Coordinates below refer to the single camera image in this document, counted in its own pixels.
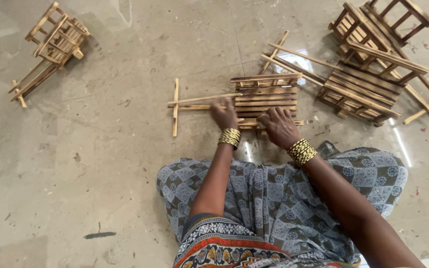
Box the person's left hand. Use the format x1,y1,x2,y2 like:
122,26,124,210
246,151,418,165
210,98,240,132

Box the grey patterned sari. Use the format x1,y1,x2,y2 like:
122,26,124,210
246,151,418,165
156,141,409,268

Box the gold bangles on left wrist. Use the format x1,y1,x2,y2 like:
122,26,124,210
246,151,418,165
218,128,242,150

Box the gold bangles on wrist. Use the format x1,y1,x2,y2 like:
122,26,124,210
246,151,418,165
287,138,318,167
218,128,242,150

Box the person's right hand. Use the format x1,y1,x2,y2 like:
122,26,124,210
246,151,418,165
256,107,301,150

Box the folded wooden slatted stand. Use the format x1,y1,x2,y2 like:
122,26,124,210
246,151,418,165
8,1,92,109

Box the gold bangles on right wrist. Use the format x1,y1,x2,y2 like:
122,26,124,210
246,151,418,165
287,138,318,167

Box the loose wooden stick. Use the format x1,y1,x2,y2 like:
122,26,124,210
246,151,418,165
403,92,429,125
269,43,344,71
258,30,290,76
261,54,325,87

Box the wide wooden slatted stand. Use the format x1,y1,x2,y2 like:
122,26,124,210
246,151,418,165
317,40,429,128

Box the dark-edged wooden slatted stand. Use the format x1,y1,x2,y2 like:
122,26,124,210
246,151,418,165
328,0,429,112

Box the unfinished slatted wooden stand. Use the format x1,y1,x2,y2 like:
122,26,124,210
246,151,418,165
167,72,305,137

